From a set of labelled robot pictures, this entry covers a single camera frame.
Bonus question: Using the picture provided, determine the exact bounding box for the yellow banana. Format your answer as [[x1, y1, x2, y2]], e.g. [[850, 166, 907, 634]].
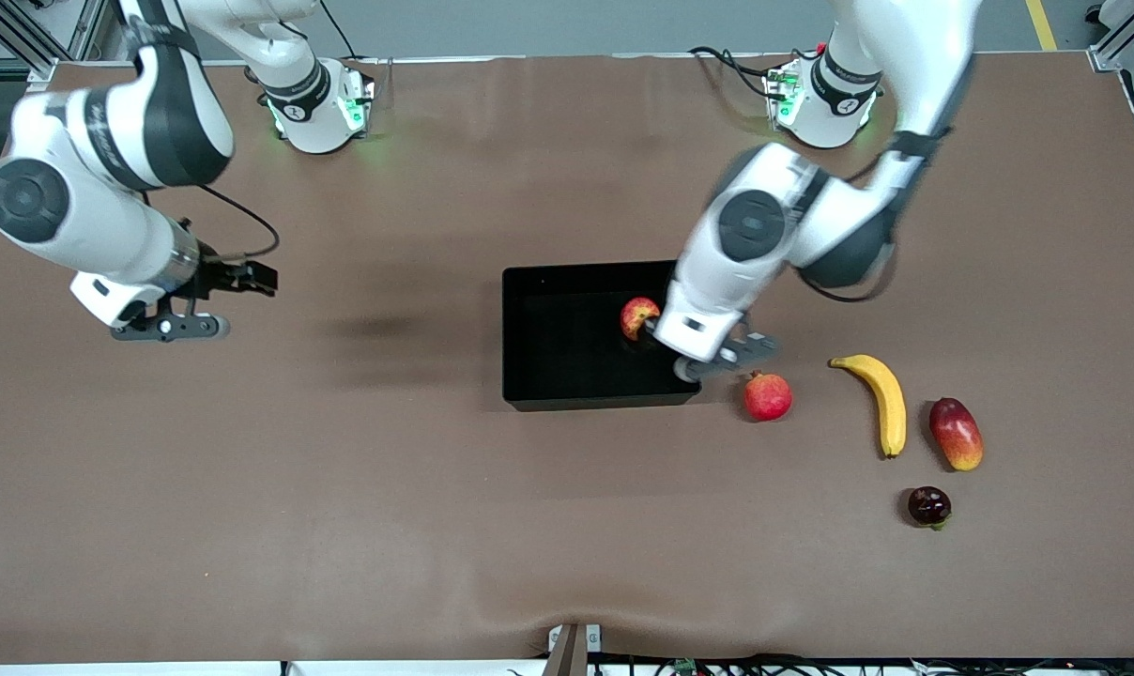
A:
[[830, 354, 908, 459]]

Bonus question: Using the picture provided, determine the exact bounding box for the red pomegranate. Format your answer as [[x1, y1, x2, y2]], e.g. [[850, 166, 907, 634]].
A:
[[743, 370, 794, 423]]

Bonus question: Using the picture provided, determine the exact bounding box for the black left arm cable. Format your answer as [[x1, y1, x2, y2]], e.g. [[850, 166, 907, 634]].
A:
[[792, 131, 906, 304]]

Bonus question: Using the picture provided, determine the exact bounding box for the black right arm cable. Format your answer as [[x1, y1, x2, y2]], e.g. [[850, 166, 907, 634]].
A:
[[196, 183, 281, 264]]

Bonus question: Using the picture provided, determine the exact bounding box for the metal table clamp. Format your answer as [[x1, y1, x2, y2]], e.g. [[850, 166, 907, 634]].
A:
[[546, 622, 604, 676]]

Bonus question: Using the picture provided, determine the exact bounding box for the black base cable bundle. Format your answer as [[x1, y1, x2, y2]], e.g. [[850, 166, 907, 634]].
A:
[[687, 45, 798, 95]]

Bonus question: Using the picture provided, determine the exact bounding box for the dark purple mangosteen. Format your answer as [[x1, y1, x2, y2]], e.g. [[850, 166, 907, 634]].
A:
[[908, 485, 953, 531]]

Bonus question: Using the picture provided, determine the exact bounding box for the red yellow apple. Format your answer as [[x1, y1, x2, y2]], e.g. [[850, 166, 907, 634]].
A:
[[621, 297, 663, 342]]

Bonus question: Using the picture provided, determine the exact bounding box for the black plastic box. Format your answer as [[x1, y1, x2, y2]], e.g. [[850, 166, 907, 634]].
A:
[[502, 260, 704, 412]]

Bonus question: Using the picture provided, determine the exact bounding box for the red yellow mango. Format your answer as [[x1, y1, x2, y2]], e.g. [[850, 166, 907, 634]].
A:
[[928, 397, 985, 472]]

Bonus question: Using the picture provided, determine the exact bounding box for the aluminium frame profile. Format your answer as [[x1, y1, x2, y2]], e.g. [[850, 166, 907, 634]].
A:
[[0, 0, 108, 81], [1088, 0, 1134, 123]]

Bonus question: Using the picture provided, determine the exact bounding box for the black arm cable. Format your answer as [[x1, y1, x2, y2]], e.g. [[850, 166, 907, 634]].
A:
[[196, 183, 281, 264], [792, 131, 906, 304]]

